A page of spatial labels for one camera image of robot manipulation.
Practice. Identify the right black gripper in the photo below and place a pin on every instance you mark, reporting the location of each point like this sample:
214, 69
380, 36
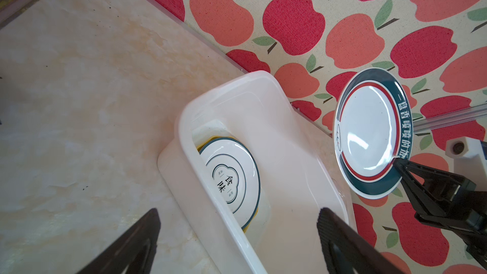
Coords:
447, 201

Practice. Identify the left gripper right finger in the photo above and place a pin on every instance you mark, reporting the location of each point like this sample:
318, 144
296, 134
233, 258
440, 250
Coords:
345, 251

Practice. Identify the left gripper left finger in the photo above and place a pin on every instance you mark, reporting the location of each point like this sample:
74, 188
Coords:
133, 252

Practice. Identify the white plate green red rim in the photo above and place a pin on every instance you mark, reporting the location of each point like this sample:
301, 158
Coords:
373, 126

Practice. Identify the white plate black flower outline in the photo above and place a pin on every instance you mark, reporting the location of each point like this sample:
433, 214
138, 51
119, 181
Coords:
232, 179

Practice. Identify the white plastic bin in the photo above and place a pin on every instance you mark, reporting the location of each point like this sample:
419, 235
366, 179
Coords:
248, 180

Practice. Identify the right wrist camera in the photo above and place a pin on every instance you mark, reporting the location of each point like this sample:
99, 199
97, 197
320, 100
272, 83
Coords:
469, 156

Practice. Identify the right aluminium frame post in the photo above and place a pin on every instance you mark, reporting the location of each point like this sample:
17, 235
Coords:
450, 119

